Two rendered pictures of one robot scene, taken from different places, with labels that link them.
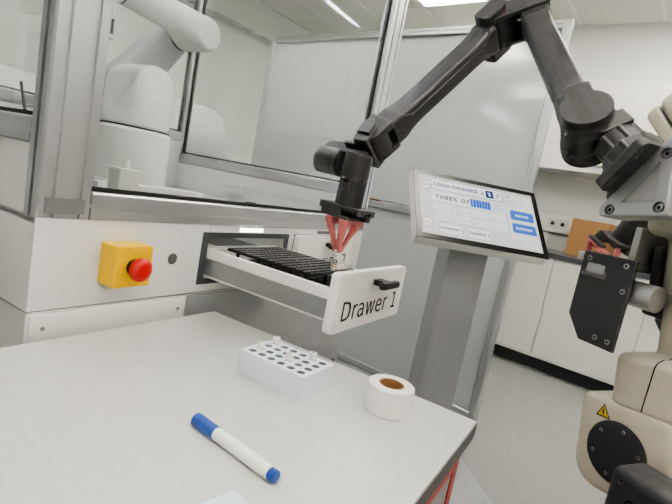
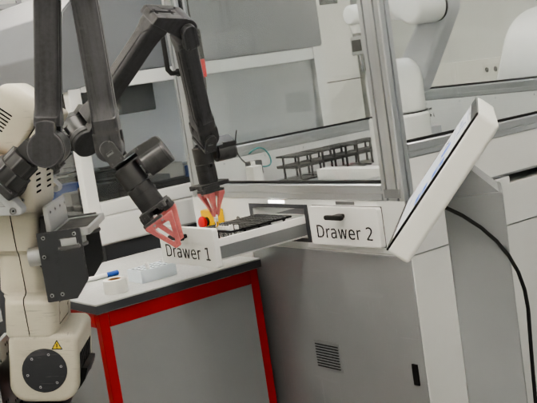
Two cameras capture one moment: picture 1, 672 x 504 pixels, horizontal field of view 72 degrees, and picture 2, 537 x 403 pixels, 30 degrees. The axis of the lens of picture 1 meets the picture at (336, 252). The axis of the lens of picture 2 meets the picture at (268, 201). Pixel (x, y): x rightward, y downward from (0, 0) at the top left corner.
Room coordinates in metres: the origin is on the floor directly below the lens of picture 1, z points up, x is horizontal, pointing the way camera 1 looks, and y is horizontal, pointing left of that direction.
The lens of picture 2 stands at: (2.24, -2.58, 1.33)
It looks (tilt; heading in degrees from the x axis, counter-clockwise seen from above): 7 degrees down; 113
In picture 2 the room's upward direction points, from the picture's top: 9 degrees counter-clockwise
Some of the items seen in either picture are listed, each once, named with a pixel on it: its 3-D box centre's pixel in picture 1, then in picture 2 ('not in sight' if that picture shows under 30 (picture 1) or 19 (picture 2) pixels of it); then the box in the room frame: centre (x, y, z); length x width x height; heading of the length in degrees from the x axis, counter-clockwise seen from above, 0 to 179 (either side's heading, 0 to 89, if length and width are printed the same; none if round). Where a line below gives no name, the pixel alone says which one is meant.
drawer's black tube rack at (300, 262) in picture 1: (290, 272); (245, 232); (1.00, 0.09, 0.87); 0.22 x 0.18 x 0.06; 60
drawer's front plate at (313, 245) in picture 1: (323, 254); (345, 225); (1.33, 0.03, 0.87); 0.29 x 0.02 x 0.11; 150
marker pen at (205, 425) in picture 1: (232, 445); (97, 277); (0.48, 0.07, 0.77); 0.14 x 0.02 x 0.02; 54
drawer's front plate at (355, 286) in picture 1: (369, 295); (188, 245); (0.90, -0.08, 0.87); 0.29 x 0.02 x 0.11; 150
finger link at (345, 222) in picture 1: (339, 229); (214, 200); (0.96, 0.00, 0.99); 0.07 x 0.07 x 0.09; 58
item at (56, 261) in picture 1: (137, 218); (399, 193); (1.34, 0.59, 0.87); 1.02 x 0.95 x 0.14; 150
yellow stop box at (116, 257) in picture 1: (126, 264); (212, 220); (0.77, 0.35, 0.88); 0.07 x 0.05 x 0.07; 150
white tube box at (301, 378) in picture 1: (285, 367); (152, 271); (0.69, 0.04, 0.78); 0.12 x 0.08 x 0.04; 59
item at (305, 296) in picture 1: (286, 273); (248, 233); (1.01, 0.10, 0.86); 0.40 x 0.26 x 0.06; 60
